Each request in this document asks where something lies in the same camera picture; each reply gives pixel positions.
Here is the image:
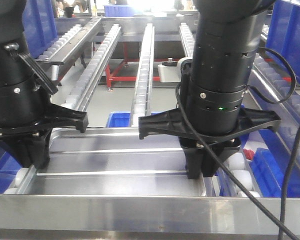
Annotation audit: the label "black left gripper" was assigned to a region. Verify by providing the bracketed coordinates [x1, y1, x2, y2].
[0, 103, 88, 169]

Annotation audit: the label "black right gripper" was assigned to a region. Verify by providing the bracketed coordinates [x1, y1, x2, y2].
[138, 107, 281, 179]

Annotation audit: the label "ribbed silver tray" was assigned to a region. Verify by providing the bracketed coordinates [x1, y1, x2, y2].
[18, 127, 206, 197]

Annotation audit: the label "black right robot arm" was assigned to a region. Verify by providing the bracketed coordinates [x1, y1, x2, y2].
[139, 0, 281, 179]

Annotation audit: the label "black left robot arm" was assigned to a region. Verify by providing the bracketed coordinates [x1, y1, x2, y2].
[0, 0, 89, 169]

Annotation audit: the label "silver front shelf beam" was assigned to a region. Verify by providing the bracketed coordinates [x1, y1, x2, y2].
[0, 193, 300, 237]

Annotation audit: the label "blue bin lower shelf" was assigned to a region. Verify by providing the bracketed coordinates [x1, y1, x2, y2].
[105, 111, 161, 129]

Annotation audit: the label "blue bin shelf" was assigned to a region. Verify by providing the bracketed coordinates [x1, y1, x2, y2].
[22, 0, 58, 59]
[105, 111, 161, 129]

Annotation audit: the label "blue bin left shelf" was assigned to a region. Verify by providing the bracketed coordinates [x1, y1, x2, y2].
[22, 0, 58, 59]

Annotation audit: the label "white roller track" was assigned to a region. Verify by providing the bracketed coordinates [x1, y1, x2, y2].
[179, 22, 195, 58]
[62, 24, 122, 111]

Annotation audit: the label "white roller track right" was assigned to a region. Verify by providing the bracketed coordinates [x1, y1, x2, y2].
[179, 22, 195, 58]

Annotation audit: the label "stacked blue plastic bins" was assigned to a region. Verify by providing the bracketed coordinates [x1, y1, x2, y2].
[266, 0, 300, 83]

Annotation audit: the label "distant blue crate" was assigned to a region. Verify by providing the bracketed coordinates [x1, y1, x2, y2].
[104, 5, 142, 18]

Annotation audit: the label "black cable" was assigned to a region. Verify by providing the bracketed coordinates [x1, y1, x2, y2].
[174, 46, 300, 240]

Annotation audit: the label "red metal frame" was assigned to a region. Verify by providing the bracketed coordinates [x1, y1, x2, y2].
[105, 40, 185, 89]

